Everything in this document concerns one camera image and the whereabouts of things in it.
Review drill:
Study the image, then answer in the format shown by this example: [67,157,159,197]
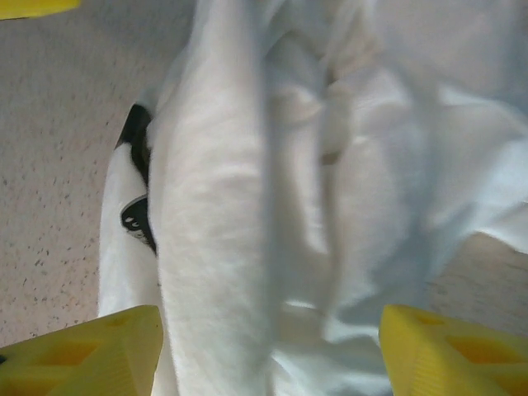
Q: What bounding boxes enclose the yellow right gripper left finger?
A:
[0,304,164,396]

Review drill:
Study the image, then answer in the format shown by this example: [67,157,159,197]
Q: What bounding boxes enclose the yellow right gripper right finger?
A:
[379,304,528,396]

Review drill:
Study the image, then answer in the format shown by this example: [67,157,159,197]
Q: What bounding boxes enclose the white t-shirt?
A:
[97,0,528,396]

